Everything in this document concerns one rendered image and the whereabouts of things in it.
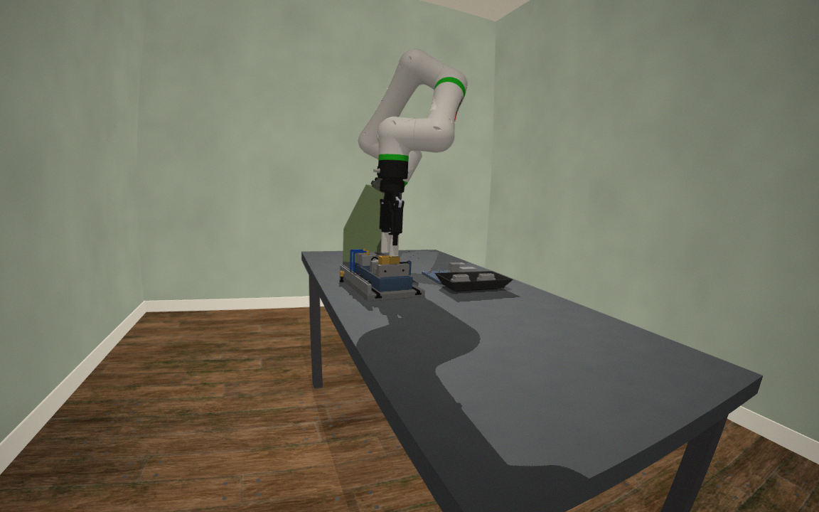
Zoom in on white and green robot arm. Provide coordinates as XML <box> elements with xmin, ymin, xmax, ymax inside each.
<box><xmin>358</xmin><ymin>48</ymin><xmax>468</xmax><ymax>192</ymax></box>

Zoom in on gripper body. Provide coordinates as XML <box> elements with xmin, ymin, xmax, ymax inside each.
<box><xmin>380</xmin><ymin>180</ymin><xmax>405</xmax><ymax>210</ymax></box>

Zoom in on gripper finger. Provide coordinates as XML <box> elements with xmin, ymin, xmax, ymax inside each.
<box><xmin>387</xmin><ymin>196</ymin><xmax>405</xmax><ymax>257</ymax></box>
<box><xmin>380</xmin><ymin>198</ymin><xmax>390</xmax><ymax>252</ymax></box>

